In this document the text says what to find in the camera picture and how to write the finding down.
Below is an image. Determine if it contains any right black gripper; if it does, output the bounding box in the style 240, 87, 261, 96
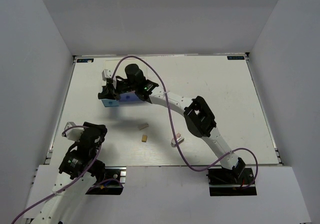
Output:
99, 79, 138, 101

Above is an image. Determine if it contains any small blue drawer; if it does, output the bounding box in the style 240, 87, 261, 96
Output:
101, 94, 120, 107

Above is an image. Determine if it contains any pink white mini stapler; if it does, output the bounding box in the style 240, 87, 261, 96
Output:
171, 133, 184, 147

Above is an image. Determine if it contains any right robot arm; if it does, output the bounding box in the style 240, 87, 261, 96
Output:
98, 64, 246, 183

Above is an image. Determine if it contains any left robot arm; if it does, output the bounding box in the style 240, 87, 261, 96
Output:
32, 122, 108, 223

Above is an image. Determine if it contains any white drawer cabinet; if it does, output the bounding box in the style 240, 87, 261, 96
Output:
101, 57, 150, 103

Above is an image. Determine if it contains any left corner label sticker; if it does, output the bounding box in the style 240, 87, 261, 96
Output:
76, 58, 94, 63

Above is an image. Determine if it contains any corner label sticker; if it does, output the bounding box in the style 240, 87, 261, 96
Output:
227, 56, 245, 60
76, 58, 94, 63

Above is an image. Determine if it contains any grey white eraser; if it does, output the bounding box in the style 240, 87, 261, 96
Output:
137, 123, 149, 130

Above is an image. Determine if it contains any tan yellow eraser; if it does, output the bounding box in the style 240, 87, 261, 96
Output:
141, 135, 147, 142

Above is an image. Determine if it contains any right corner label sticker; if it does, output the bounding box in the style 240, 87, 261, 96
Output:
227, 56, 245, 60

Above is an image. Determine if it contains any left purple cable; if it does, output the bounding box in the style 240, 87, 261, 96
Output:
9, 126, 125, 224

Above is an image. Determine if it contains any purple cable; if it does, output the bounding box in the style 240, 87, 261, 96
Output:
111, 55, 259, 191
9, 126, 125, 224

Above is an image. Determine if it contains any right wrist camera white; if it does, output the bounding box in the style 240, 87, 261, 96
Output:
102, 69, 117, 85

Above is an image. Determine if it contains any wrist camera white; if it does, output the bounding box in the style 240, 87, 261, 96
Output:
61, 122, 86, 142
102, 69, 117, 85

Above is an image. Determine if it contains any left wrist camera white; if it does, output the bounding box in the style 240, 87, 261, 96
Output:
61, 122, 86, 142

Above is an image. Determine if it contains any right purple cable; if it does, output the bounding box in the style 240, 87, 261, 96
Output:
111, 55, 259, 191

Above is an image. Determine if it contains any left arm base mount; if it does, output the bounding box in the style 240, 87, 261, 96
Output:
86, 166, 127, 196

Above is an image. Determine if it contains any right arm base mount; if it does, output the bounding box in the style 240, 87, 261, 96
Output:
207, 167, 257, 197

